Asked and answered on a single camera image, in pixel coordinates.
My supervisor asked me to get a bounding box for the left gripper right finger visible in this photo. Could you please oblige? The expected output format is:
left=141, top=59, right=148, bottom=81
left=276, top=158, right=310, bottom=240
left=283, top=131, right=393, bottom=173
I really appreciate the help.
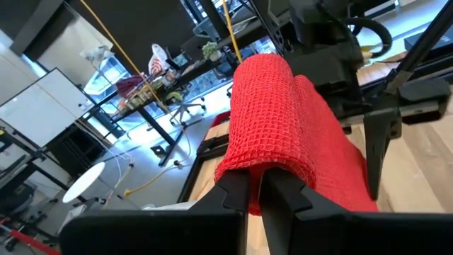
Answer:
left=259, top=166, right=453, bottom=255

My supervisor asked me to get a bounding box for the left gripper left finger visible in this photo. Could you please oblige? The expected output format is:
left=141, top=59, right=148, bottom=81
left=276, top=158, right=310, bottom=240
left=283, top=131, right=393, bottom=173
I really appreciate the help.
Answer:
left=59, top=169, right=251, bottom=255

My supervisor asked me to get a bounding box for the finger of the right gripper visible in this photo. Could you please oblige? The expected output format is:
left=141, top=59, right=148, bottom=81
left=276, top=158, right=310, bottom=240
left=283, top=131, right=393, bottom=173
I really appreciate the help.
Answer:
left=363, top=106, right=403, bottom=201

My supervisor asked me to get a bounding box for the red elastic bandage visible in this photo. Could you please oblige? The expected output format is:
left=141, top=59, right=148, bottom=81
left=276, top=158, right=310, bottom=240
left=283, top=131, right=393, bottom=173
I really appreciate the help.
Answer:
left=214, top=52, right=379, bottom=216

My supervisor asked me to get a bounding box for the round stand base with pole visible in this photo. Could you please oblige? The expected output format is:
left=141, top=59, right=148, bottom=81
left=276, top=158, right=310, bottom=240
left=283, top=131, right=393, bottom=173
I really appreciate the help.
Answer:
left=62, top=161, right=106, bottom=204

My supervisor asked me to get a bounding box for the cluttered background desk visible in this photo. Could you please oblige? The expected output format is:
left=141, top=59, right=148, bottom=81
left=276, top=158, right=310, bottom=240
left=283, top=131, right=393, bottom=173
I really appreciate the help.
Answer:
left=81, top=21, right=270, bottom=168

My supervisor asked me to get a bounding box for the small potted plant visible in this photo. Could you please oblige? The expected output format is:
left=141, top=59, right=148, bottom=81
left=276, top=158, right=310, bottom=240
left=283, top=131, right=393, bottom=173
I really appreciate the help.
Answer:
left=201, top=41, right=223, bottom=62

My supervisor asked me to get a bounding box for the red plastic crate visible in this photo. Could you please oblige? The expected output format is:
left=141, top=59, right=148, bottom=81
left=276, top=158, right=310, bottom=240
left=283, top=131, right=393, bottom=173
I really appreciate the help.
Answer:
left=211, top=110, right=231, bottom=128

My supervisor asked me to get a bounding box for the black shelf cart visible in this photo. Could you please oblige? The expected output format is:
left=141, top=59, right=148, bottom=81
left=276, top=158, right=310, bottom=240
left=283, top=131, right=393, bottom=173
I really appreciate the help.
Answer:
left=45, top=123, right=107, bottom=179

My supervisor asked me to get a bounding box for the office swivel chair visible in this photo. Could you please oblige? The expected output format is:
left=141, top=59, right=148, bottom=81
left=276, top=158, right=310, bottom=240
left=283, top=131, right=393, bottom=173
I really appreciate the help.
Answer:
left=168, top=91, right=207, bottom=128

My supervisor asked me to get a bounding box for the maroon cloth bag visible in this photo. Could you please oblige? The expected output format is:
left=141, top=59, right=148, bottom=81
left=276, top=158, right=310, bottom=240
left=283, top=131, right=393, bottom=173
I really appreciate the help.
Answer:
left=115, top=75, right=144, bottom=97

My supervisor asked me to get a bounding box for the white whiteboard on stand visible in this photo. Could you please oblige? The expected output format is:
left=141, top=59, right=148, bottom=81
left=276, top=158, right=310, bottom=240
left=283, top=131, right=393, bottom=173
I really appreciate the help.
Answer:
left=0, top=67, right=96, bottom=148

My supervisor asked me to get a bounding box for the yellow floor extension cable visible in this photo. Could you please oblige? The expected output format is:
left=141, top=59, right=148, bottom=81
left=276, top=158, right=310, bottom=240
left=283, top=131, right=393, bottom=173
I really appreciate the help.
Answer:
left=122, top=120, right=193, bottom=198

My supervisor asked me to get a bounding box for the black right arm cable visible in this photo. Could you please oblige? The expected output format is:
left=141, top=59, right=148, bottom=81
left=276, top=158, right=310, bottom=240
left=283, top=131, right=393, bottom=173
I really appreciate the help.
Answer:
left=342, top=16, right=394, bottom=60

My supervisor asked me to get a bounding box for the yellow hanging cable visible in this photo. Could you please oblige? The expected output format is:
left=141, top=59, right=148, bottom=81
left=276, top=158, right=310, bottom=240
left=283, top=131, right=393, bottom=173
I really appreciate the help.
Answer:
left=78, top=0, right=173, bottom=113

